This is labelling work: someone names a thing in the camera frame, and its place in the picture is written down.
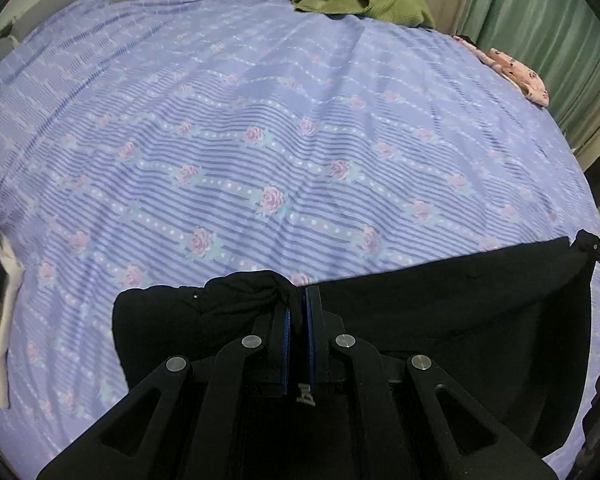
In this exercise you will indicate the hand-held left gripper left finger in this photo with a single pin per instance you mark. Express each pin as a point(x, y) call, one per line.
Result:
point(285, 350)

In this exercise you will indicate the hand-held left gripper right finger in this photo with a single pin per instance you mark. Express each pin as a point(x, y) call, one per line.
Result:
point(310, 345)

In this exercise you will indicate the pink floral cloth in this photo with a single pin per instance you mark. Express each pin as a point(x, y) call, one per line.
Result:
point(517, 72)

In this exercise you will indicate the green curtain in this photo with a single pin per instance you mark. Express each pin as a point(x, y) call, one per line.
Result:
point(540, 25)

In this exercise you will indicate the black pants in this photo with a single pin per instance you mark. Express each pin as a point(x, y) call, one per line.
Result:
point(430, 310)

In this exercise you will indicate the purple floral bed sheet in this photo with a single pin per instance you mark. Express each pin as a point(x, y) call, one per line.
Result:
point(230, 110)

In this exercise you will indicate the small black box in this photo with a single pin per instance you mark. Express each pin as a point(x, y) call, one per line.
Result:
point(597, 180)

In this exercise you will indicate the grey headboard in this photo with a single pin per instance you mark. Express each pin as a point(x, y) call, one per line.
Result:
point(80, 5)

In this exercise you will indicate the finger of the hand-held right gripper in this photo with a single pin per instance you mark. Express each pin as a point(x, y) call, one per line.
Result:
point(597, 250)

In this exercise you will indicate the white cloth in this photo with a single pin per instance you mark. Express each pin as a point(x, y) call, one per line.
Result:
point(5, 320)

